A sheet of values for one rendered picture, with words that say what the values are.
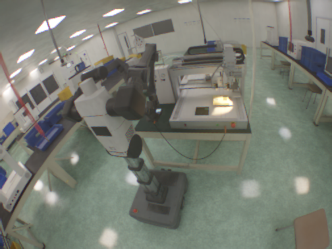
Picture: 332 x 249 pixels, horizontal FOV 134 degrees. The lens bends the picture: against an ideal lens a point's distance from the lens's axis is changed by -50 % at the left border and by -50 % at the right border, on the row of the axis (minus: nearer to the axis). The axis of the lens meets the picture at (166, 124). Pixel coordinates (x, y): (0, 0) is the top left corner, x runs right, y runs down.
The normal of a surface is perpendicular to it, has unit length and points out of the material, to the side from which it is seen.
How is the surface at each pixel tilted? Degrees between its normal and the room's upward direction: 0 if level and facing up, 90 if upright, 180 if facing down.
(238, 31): 90
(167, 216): 0
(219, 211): 0
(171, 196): 0
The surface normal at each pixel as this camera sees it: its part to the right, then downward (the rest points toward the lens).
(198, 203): -0.23, -0.76
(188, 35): -0.28, 0.66
